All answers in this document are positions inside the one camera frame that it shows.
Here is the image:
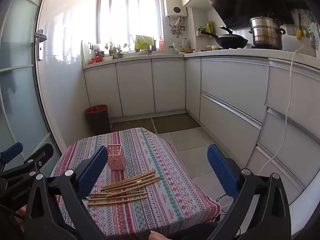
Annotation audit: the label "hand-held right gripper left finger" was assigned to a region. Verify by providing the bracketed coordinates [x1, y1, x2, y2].
[24, 145, 108, 240]

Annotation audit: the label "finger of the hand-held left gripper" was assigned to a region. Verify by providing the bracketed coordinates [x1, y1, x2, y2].
[0, 143, 54, 181]
[0, 142, 24, 167]

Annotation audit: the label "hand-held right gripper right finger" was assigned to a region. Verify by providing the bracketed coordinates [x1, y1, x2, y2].
[207, 144, 292, 240]

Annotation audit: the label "pink plastic basket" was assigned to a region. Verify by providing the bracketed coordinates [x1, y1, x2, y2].
[107, 144, 125, 171]

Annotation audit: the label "pile of wooden chopsticks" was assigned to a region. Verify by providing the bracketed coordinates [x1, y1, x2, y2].
[82, 169, 162, 207]

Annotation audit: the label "person's left hand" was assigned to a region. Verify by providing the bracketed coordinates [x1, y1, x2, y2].
[14, 206, 28, 230]

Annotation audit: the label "person's right hand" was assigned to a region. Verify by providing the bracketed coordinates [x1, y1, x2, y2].
[149, 231, 171, 240]

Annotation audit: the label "red lined trash bin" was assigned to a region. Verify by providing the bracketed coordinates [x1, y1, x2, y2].
[86, 104, 112, 135]

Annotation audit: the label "brown floor mat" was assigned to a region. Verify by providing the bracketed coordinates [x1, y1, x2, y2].
[111, 117, 156, 132]
[152, 113, 201, 134]

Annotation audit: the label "patterned striped tablecloth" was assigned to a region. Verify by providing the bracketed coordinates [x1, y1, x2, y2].
[50, 127, 222, 238]

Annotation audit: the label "frosted glass door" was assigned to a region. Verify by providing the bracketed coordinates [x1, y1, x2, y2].
[0, 0, 63, 160]

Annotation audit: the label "white base cabinets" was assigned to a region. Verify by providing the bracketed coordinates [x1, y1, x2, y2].
[84, 56, 320, 205]

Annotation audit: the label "black wok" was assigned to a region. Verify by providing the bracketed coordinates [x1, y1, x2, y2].
[200, 26, 248, 49]

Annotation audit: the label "steel steamer pot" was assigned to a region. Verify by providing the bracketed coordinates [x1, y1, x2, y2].
[249, 17, 286, 50]

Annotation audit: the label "kitchen window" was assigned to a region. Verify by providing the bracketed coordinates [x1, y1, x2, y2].
[96, 0, 163, 48]

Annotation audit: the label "yellow hanging peeler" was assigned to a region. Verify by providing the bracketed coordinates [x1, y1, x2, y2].
[297, 12, 303, 40]

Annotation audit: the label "black range hood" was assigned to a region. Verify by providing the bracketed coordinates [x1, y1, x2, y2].
[197, 0, 296, 30]

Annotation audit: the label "white water heater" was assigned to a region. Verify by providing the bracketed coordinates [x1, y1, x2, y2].
[163, 0, 188, 18]

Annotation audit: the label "black cable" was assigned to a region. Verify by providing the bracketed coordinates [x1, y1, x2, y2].
[215, 193, 235, 222]

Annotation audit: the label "white power cable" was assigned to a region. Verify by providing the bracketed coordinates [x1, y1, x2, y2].
[260, 44, 304, 173]

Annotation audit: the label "metal door handle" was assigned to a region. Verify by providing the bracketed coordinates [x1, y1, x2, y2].
[36, 29, 48, 60]

